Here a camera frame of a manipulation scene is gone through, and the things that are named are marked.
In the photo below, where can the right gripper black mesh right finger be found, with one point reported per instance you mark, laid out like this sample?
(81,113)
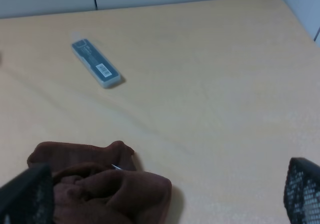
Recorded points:
(301,192)

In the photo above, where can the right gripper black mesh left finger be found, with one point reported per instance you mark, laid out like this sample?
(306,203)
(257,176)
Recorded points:
(28,198)

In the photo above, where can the brown crumpled cloth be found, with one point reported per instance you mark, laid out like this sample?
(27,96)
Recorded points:
(102,185)

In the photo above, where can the clear blue pen case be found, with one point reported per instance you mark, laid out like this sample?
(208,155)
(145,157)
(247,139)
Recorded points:
(105,73)

